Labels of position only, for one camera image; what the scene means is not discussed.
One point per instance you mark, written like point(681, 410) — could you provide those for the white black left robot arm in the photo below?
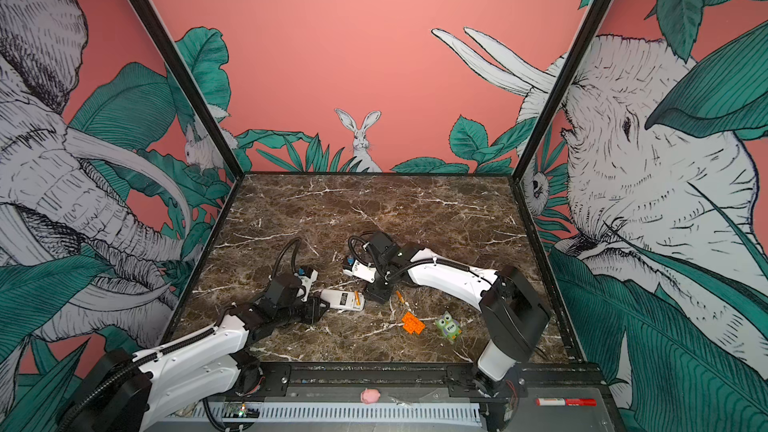
point(133, 391)

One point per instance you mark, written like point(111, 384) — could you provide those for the red white marker pen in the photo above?
point(565, 402)

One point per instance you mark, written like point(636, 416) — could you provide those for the black corner frame post right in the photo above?
point(593, 19)

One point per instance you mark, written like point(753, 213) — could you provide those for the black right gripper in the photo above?
point(376, 295)

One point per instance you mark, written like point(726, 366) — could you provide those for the white slotted cable duct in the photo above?
point(463, 414)

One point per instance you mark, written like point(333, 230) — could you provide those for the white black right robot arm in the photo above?
point(513, 312)

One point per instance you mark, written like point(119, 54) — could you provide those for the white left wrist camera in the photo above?
point(307, 276)

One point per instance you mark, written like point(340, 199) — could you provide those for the white red remote control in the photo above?
point(341, 300)

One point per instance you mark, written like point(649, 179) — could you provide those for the orange toy brick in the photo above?
point(412, 324)

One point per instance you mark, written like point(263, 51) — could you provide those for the black corner frame post left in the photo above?
point(156, 29)

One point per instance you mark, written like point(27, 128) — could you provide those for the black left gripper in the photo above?
point(314, 314)

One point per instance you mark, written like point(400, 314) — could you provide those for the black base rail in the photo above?
point(461, 380)

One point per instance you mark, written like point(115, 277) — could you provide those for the black corner frame post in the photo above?
point(593, 19)
point(156, 29)

